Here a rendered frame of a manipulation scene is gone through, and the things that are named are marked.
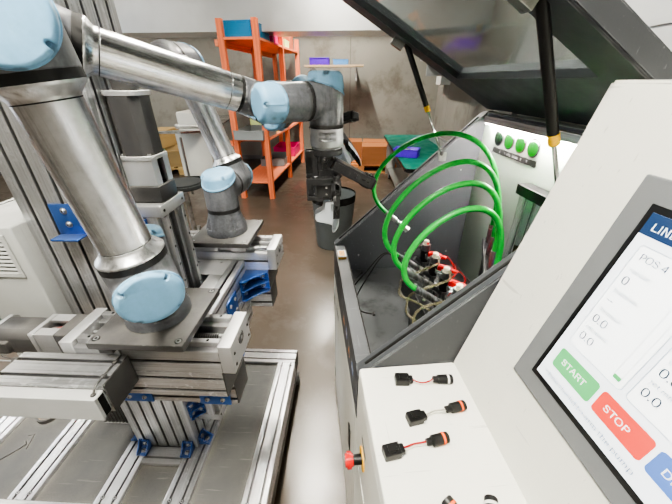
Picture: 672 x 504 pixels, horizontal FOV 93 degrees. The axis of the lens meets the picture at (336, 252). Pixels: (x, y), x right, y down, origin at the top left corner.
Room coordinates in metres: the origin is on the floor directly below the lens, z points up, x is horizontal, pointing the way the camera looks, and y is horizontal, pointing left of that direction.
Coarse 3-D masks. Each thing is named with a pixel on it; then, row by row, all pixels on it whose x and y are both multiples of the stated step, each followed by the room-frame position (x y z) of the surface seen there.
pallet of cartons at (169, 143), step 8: (160, 128) 6.73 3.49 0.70; (168, 128) 6.72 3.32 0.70; (160, 136) 6.15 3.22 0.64; (168, 136) 6.48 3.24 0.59; (168, 144) 6.37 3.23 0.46; (176, 144) 6.59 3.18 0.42; (168, 152) 5.92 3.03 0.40; (176, 152) 5.92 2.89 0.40; (176, 160) 5.92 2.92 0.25; (176, 168) 5.89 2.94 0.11
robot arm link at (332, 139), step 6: (312, 132) 0.73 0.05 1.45; (318, 132) 0.72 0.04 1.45; (324, 132) 0.72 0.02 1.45; (330, 132) 0.72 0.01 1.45; (336, 132) 0.72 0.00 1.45; (342, 132) 0.74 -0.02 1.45; (312, 138) 0.73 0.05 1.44; (318, 138) 0.72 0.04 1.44; (324, 138) 0.72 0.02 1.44; (330, 138) 0.72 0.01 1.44; (336, 138) 0.72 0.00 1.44; (342, 138) 0.74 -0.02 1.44; (312, 144) 0.73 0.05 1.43; (318, 144) 0.72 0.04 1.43; (324, 144) 0.72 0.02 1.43; (330, 144) 0.72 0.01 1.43; (336, 144) 0.72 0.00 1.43; (342, 144) 0.74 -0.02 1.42; (324, 150) 0.72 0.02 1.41
